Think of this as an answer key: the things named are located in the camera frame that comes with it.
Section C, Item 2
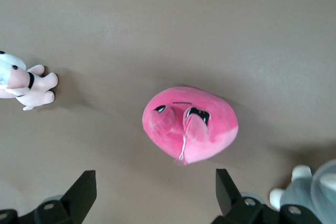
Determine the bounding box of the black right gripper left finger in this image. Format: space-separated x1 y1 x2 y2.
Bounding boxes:
0 170 97 224

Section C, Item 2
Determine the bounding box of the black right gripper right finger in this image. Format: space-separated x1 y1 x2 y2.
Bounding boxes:
212 168 323 224

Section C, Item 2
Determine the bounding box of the round hot pink plush toy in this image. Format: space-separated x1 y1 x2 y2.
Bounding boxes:
142 85 239 166

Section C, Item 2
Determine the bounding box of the grey white husky plush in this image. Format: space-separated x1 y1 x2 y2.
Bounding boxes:
269 158 336 224

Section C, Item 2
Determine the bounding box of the pale pink white plush dog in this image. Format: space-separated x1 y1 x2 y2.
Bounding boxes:
0 50 59 111

